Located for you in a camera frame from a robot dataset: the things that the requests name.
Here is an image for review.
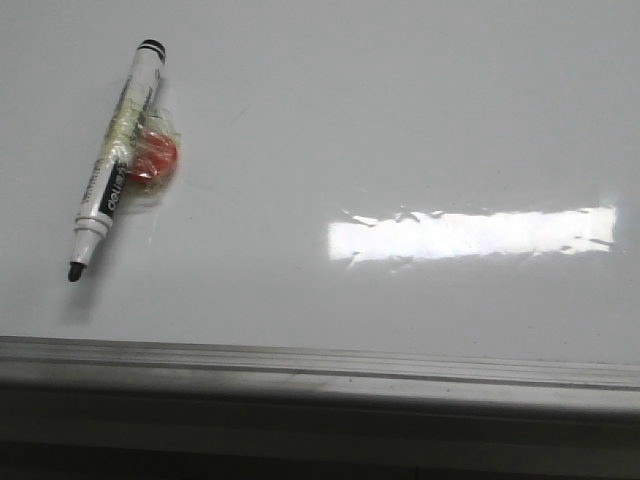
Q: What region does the red magnet taped to marker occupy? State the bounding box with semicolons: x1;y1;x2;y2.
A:
125;109;182;206

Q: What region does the white black whiteboard marker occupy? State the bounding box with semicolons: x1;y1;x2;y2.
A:
67;39;166;282

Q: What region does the white whiteboard with aluminium frame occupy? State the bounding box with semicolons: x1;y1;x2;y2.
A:
1;1;639;442

